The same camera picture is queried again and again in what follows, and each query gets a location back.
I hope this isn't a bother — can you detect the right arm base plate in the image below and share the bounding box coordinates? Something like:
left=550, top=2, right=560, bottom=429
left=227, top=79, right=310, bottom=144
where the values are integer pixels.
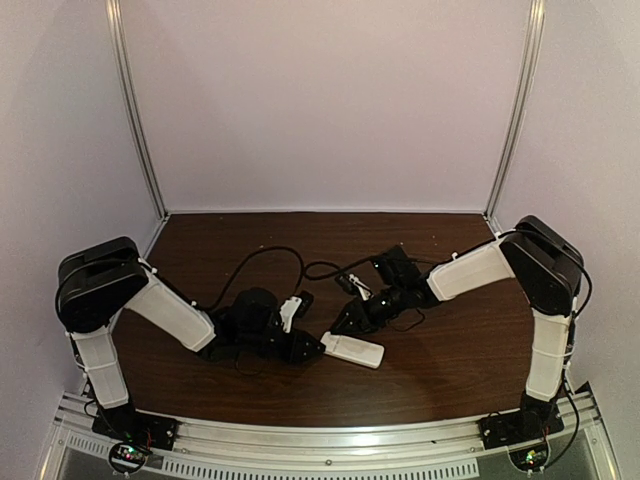
left=478, top=410, right=564, bottom=450

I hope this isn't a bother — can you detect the black sleeved cable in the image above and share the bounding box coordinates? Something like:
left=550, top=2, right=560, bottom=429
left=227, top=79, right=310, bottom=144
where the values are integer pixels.
left=54, top=245, right=306, bottom=321
left=304, top=257, right=436, bottom=281

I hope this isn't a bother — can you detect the right aluminium frame post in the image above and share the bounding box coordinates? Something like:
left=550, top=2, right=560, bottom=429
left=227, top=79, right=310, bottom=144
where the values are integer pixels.
left=484, top=0, right=546, bottom=224

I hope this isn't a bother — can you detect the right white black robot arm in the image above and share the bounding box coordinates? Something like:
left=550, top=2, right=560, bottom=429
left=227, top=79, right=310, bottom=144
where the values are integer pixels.
left=330, top=215, right=587, bottom=432

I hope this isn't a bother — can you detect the left black sleeved cable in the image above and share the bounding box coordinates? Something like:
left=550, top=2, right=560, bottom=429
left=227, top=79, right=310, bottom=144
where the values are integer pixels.
left=54, top=245, right=306, bottom=321

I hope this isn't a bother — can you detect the left aluminium frame post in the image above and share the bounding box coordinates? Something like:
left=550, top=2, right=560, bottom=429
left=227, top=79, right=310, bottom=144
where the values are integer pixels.
left=105, top=0, right=169, bottom=220

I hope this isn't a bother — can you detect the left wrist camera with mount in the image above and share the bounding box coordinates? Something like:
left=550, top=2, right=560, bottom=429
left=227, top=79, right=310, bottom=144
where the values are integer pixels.
left=279, top=291, right=314, bottom=333

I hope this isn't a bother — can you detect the right black sleeved cable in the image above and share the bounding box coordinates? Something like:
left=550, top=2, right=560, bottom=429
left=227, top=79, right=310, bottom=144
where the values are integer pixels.
left=304, top=257, right=436, bottom=281

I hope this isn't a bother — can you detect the aluminium frame post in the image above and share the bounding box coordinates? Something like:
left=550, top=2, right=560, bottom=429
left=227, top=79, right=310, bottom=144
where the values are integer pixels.
left=484, top=0, right=546, bottom=224
left=105, top=0, right=169, bottom=220

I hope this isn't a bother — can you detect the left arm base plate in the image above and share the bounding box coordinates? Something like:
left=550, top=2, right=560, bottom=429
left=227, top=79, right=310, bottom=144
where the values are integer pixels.
left=91, top=408, right=178, bottom=451

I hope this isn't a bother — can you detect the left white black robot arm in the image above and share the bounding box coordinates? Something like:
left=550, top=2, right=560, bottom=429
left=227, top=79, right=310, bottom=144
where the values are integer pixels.
left=54, top=237, right=325, bottom=438

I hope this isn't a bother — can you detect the white remote control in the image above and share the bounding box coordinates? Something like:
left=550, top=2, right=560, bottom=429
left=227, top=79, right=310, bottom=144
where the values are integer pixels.
left=320, top=332, right=385, bottom=369

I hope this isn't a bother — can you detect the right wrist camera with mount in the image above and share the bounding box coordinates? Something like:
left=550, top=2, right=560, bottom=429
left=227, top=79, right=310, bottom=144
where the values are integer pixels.
left=334, top=273, right=373, bottom=301

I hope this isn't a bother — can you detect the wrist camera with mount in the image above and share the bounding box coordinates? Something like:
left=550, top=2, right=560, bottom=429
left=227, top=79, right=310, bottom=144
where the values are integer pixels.
left=334, top=273, right=373, bottom=301
left=279, top=291, right=314, bottom=333

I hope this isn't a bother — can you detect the front aluminium rail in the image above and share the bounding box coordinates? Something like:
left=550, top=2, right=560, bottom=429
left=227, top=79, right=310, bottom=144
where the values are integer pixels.
left=39, top=394, right=621, bottom=480

